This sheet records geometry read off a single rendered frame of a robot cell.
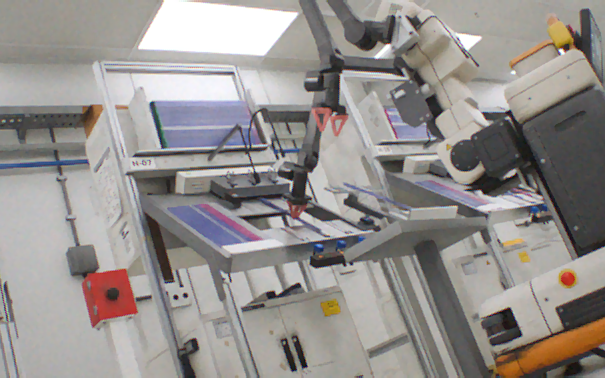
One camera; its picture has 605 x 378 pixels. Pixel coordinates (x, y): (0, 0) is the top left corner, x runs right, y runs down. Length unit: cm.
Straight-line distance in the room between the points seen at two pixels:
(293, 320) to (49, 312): 183
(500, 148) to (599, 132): 30
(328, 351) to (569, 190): 126
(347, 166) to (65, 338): 193
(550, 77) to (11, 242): 320
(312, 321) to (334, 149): 150
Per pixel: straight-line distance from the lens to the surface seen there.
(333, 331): 270
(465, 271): 338
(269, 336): 253
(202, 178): 283
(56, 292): 407
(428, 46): 220
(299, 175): 256
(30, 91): 470
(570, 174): 185
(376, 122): 378
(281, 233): 247
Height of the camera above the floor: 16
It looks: 18 degrees up
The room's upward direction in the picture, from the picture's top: 21 degrees counter-clockwise
